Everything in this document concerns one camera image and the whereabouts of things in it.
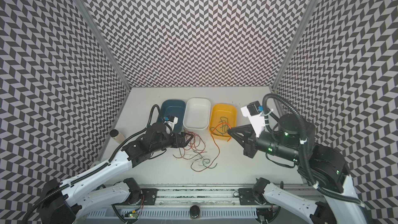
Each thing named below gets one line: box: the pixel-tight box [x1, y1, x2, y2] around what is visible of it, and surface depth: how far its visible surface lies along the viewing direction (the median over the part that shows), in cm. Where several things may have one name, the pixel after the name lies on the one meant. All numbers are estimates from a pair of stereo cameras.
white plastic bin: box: [182, 97, 211, 130], surface depth 102 cm
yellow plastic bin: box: [208, 103, 237, 140], surface depth 100 cm
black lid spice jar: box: [109, 129, 126, 145], surface depth 86 cm
